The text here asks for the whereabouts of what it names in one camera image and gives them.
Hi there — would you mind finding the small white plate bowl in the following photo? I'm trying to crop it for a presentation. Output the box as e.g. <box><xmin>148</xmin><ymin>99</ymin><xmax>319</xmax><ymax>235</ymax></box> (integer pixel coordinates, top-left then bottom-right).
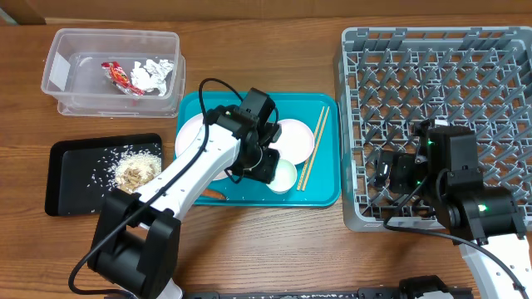
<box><xmin>269</xmin><ymin>119</ymin><xmax>314</xmax><ymax>165</ymax></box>

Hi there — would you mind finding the small white cup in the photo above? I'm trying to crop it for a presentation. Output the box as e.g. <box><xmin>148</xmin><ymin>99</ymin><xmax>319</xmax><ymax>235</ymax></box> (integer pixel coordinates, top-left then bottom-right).
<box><xmin>267</xmin><ymin>159</ymin><xmax>298</xmax><ymax>194</ymax></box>

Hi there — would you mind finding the wooden chopstick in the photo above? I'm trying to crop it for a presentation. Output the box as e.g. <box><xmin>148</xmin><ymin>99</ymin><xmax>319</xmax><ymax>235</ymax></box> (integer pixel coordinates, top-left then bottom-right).
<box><xmin>297</xmin><ymin>106</ymin><xmax>330</xmax><ymax>191</ymax></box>
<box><xmin>295</xmin><ymin>105</ymin><xmax>327</xmax><ymax>192</ymax></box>

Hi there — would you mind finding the foil wrapper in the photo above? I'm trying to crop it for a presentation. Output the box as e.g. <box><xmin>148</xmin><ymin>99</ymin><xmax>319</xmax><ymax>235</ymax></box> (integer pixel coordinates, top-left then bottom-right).
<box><xmin>131</xmin><ymin>59</ymin><xmax>175</xmax><ymax>96</ymax></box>

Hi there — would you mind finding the peanut shells pile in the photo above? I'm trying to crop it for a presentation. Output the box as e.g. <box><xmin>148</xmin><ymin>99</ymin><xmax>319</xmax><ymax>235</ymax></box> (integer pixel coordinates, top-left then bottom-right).
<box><xmin>116</xmin><ymin>168</ymin><xmax>155</xmax><ymax>194</ymax></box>

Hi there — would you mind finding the white rice pile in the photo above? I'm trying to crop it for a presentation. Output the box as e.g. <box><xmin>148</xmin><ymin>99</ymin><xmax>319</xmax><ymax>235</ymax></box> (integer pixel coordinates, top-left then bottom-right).
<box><xmin>87</xmin><ymin>143</ymin><xmax>162</xmax><ymax>193</ymax></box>

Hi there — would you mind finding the red snack wrapper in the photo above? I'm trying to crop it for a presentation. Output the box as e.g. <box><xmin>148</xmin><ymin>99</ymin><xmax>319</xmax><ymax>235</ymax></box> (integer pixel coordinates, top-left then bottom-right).
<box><xmin>101</xmin><ymin>61</ymin><xmax>145</xmax><ymax>96</ymax></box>

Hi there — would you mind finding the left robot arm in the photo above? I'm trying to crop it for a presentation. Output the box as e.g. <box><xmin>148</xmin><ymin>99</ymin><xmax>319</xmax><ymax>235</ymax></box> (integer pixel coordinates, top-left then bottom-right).
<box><xmin>85</xmin><ymin>89</ymin><xmax>280</xmax><ymax>298</ymax></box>

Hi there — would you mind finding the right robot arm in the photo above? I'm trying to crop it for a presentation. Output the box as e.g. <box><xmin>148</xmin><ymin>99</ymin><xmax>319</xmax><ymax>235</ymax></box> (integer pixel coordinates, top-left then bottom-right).
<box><xmin>374</xmin><ymin>120</ymin><xmax>531</xmax><ymax>298</ymax></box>

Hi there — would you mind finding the grey dishwasher rack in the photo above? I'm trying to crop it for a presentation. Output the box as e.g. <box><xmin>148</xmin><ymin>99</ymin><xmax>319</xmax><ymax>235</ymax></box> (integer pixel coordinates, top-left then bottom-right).
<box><xmin>334</xmin><ymin>27</ymin><xmax>531</xmax><ymax>232</ymax></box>

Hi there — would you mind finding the clear plastic waste bin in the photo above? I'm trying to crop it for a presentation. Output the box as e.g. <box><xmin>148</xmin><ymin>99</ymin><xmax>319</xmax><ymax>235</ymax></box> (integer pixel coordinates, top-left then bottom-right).
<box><xmin>41</xmin><ymin>28</ymin><xmax>185</xmax><ymax>118</ymax></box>

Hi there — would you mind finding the black food waste tray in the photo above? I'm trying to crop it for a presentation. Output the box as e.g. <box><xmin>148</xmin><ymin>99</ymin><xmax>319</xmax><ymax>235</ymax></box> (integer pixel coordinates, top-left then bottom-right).
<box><xmin>44</xmin><ymin>133</ymin><xmax>162</xmax><ymax>216</ymax></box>

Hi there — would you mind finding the large white plate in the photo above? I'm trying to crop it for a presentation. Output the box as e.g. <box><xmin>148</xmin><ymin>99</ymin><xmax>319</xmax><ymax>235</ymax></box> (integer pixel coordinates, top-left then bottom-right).
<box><xmin>175</xmin><ymin>113</ymin><xmax>234</xmax><ymax>180</ymax></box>

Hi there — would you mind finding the teal serving tray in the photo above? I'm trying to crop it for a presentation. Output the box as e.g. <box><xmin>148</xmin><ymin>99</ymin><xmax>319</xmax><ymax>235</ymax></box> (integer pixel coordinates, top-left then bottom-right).
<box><xmin>195</xmin><ymin>92</ymin><xmax>341</xmax><ymax>208</ymax></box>

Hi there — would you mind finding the orange carrot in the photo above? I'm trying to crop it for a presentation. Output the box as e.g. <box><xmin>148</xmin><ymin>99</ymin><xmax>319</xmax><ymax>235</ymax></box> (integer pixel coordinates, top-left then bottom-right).
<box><xmin>201</xmin><ymin>189</ymin><xmax>226</xmax><ymax>200</ymax></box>

